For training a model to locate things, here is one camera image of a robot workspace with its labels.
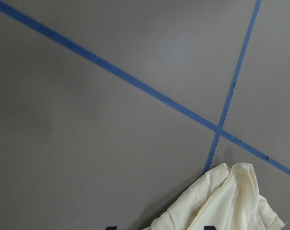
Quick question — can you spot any beige long-sleeve printed shirt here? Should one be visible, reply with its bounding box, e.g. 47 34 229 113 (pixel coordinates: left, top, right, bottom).
148 163 285 230

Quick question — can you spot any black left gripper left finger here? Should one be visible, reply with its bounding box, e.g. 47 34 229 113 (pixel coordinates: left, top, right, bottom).
105 226 117 230

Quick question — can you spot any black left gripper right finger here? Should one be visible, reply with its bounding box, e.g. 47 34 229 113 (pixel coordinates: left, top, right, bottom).
204 226 216 230

